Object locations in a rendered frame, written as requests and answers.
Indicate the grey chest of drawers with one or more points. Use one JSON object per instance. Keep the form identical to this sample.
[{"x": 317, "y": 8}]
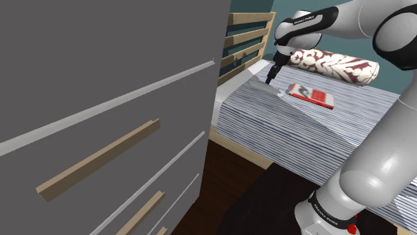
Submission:
[{"x": 97, "y": 65}]

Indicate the grey flat tool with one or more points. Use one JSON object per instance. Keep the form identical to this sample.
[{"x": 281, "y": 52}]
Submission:
[{"x": 262, "y": 87}]

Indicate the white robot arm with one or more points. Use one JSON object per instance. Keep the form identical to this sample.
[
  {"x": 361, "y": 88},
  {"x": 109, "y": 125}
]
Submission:
[{"x": 368, "y": 169}]

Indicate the red white patterned bolster pillow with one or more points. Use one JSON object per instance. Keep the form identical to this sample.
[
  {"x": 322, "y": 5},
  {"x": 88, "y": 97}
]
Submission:
[{"x": 335, "y": 66}]

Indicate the wooden bed with striped cover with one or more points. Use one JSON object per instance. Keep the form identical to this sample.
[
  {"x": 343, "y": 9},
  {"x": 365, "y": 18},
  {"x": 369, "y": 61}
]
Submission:
[{"x": 286, "y": 133}]

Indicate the red book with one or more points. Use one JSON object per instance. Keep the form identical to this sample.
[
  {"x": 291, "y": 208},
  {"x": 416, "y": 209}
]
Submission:
[{"x": 314, "y": 96}]

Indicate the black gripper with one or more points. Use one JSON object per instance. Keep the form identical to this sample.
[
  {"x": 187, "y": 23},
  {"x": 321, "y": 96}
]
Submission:
[{"x": 279, "y": 60}]

